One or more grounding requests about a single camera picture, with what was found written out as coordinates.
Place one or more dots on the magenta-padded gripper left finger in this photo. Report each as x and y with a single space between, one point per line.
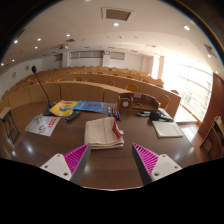
66 165

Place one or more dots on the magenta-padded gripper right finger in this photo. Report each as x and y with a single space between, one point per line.
155 165

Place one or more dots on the beige waffle towel red stripes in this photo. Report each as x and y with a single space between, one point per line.
100 133

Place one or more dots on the white closed book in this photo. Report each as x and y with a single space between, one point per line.
166 129

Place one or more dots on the white poster red print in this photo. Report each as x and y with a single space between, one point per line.
41 126

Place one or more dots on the black handheld microphone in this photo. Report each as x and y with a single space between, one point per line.
155 116

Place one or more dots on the black remote control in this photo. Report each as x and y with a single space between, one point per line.
72 116

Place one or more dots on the black marker pen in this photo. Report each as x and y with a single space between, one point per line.
146 112
142 115

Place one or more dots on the black gooseneck desk microphone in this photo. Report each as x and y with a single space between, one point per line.
48 111

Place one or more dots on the yellow booklet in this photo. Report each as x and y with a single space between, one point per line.
63 108

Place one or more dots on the red marker pen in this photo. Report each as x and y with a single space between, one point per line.
113 112
119 116

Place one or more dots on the wooden desk organizer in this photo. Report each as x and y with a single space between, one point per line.
143 103

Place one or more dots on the blue booklet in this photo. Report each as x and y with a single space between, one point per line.
90 106

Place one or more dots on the wooden shelf unit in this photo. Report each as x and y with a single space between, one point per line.
213 140

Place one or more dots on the blue white marker pen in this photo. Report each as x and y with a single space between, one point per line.
109 111

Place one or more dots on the rows of wooden auditorium seats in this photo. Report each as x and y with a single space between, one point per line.
80 90

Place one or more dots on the wooden stool black legs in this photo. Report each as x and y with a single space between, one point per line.
6 115

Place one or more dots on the ceiling projector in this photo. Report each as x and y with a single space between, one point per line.
64 47

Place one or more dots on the recessed ceiling lights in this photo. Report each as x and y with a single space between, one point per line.
115 24

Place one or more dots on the square ceiling air vent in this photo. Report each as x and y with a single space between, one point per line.
117 14

